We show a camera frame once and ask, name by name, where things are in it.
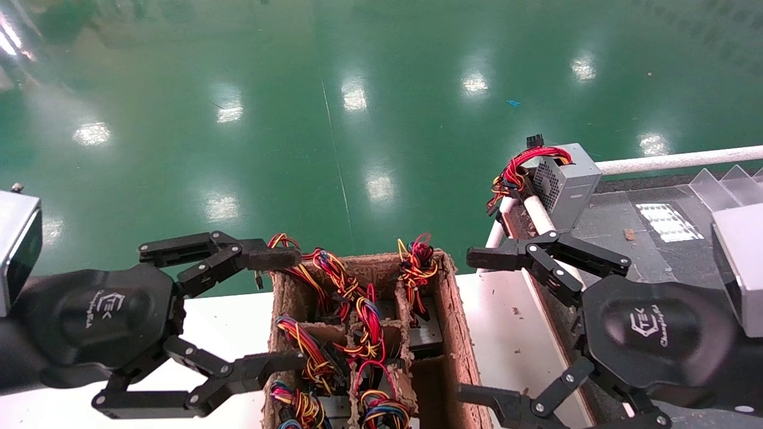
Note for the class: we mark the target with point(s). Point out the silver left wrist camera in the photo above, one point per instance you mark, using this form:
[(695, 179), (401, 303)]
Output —
[(15, 238)]

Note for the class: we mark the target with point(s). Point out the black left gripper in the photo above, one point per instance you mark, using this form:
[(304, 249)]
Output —
[(89, 322)]

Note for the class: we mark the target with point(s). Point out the clear plastic divider tray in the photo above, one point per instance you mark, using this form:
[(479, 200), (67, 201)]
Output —
[(715, 190)]

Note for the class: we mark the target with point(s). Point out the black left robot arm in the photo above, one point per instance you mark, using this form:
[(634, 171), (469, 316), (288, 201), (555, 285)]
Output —
[(7, 357)]

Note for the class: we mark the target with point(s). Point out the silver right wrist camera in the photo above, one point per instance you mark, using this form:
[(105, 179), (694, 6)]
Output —
[(742, 268)]

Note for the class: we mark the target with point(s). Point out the brown pulp divider box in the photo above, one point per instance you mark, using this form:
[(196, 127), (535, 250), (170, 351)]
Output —
[(459, 357)]

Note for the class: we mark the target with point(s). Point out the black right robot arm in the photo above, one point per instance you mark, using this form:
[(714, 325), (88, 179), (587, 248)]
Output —
[(752, 369)]

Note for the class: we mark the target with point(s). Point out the dark conveyor belt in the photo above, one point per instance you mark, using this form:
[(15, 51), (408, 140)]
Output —
[(614, 232)]

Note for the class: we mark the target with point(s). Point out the long white pipe rail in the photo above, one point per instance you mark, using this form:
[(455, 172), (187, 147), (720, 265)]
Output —
[(679, 159)]

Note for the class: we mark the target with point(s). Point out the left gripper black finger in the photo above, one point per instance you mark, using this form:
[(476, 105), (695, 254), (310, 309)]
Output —
[(262, 364)]

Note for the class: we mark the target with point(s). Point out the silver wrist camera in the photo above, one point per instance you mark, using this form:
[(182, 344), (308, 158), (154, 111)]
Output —
[(742, 268), (15, 238)]

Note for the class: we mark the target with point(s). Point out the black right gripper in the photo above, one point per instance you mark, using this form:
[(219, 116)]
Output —
[(656, 339)]

